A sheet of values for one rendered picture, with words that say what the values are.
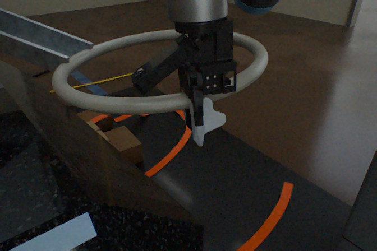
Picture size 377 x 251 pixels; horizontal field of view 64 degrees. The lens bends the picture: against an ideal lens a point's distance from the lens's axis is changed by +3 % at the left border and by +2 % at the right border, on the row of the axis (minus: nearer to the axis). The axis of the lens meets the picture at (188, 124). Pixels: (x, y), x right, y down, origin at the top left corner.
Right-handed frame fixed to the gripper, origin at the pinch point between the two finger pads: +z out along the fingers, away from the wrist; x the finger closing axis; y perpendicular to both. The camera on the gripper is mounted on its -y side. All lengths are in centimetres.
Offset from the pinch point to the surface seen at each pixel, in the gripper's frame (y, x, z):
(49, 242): -25.0, -12.0, 5.6
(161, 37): 3.4, 44.1, -6.8
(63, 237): -23.2, -11.5, 5.9
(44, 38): -28, 44, -10
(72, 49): -21.5, 40.6, -7.6
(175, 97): -2.7, -0.7, -8.1
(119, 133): -17, 116, 66
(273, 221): 47, 41, 86
